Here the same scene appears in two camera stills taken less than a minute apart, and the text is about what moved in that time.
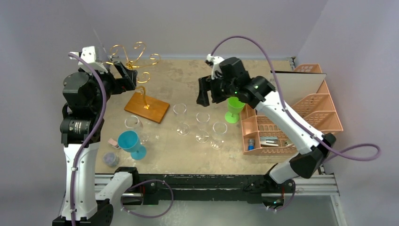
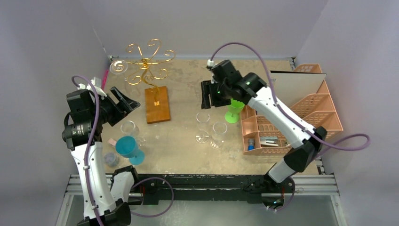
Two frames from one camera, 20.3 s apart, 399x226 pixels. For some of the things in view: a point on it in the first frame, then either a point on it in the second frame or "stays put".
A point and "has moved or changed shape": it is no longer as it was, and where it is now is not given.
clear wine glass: x=219 y=129 stays put
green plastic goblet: x=235 y=107 stays put
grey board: x=295 y=86 stays put
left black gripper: x=126 y=83 → x=126 y=105
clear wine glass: x=202 y=136 stays put
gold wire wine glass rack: x=145 y=102 → x=146 y=71
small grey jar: x=111 y=159 stays put
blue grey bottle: x=251 y=144 stays put
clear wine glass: x=179 y=109 has moved or changed shape
